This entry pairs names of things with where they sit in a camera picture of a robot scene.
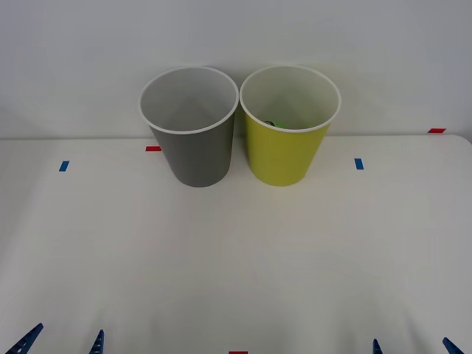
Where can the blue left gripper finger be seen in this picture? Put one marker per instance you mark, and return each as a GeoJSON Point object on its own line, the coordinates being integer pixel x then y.
{"type": "Point", "coordinates": [97, 344]}
{"type": "Point", "coordinates": [24, 341]}

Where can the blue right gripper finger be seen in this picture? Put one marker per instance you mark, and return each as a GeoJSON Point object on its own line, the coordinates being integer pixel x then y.
{"type": "Point", "coordinates": [376, 348]}
{"type": "Point", "coordinates": [453, 347]}

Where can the grey plastic waste bin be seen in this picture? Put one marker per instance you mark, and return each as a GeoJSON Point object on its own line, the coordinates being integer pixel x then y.
{"type": "Point", "coordinates": [191, 147]}

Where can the green bottle with black cap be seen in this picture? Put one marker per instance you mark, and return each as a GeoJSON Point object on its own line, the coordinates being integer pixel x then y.
{"type": "Point", "coordinates": [278, 124]}

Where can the yellow-green plastic waste bin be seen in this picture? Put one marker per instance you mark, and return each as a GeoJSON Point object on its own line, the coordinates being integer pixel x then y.
{"type": "Point", "coordinates": [284, 155]}

